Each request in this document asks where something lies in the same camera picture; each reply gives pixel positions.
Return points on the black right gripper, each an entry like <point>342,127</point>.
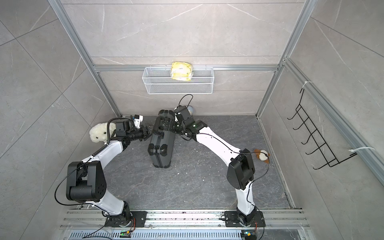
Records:
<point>173,124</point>

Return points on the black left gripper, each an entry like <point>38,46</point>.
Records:
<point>145,136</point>

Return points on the grey aluminium poker case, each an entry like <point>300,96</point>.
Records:
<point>161,146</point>

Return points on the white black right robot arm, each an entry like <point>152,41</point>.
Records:
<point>241,168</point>

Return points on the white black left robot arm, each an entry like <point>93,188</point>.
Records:
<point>86,183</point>

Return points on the white fluffy plush sheep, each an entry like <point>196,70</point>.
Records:
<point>98,133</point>

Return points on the yellow cloth bundle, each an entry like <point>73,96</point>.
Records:
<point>181,71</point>

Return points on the brown white plush toy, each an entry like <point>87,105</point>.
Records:
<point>262,155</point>

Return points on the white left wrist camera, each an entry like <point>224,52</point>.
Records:
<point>138,119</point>

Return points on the white wire mesh basket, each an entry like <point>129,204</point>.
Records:
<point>159,80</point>

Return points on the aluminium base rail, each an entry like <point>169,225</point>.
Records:
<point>269,224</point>

